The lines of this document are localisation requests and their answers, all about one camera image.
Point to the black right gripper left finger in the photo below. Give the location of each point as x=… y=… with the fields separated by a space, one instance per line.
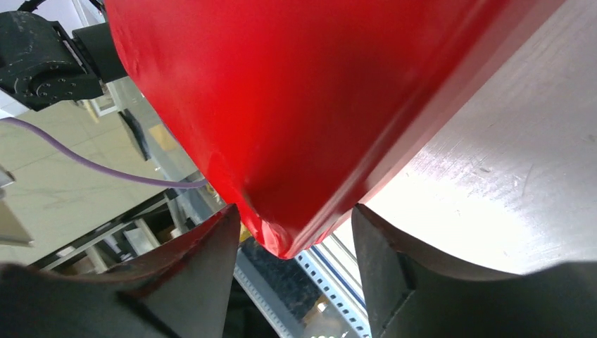
x=180 y=289

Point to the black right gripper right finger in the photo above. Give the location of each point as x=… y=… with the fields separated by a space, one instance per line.
x=412 y=289

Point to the red box lid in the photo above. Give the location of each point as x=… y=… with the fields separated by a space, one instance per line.
x=297 y=110

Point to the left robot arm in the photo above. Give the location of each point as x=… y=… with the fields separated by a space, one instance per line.
x=42 y=64

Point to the white perforated cable duct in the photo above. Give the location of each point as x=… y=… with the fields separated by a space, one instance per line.
x=300 y=297

